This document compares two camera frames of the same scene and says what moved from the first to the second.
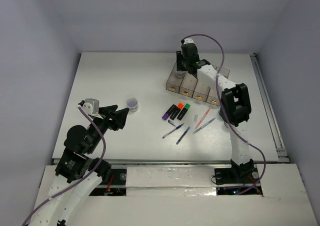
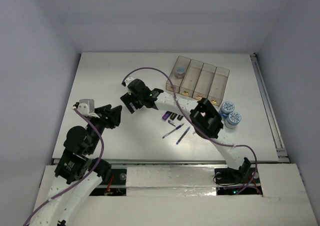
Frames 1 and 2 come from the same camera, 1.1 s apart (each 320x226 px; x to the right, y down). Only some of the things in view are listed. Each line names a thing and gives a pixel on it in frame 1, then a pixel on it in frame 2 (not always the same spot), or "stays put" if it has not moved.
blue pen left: (177, 127) stays put
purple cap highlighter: (165, 115) stays put
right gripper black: (180, 66) to (128, 98)
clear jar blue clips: (180, 74) stays put
